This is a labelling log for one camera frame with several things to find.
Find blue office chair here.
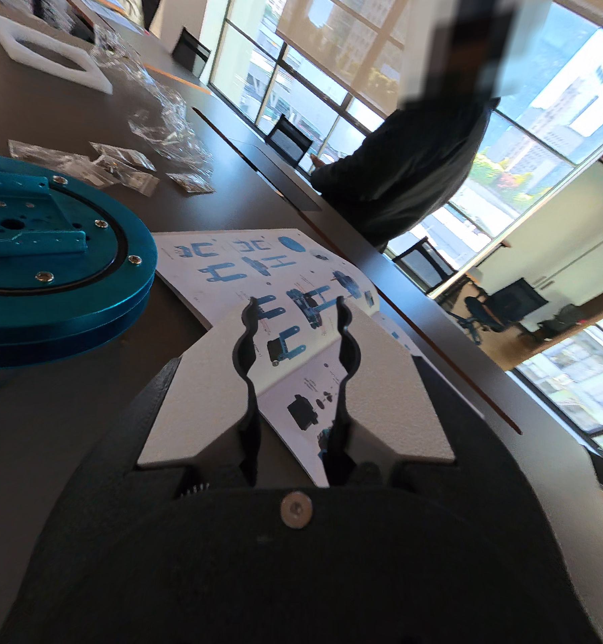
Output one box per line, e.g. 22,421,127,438
463,296,509,345

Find black mesh chair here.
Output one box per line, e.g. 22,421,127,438
394,236,458,293
173,28,212,76
265,115,313,167

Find blue round turntable base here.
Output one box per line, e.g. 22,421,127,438
0,152,159,371

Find dark desk with cable flap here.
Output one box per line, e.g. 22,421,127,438
146,30,603,499

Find black monitor screen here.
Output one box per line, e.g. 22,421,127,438
488,278,550,323

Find beige roller blind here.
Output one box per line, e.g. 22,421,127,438
276,0,408,114

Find crumpled clear plastic bag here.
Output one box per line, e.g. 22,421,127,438
91,25,149,81
127,83,216,174

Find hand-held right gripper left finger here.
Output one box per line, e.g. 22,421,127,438
137,296,262,488

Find large glass window wall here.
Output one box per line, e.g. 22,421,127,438
208,0,603,453

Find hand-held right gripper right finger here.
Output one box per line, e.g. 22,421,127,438
326,296,456,488

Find small clear bag of screws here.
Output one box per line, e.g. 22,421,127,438
166,172,217,195
89,142,157,173
8,139,97,178
105,168,160,198

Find assembly instruction booklet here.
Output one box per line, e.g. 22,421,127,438
151,229,483,489

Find white foam frame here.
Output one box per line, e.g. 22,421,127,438
0,10,114,95

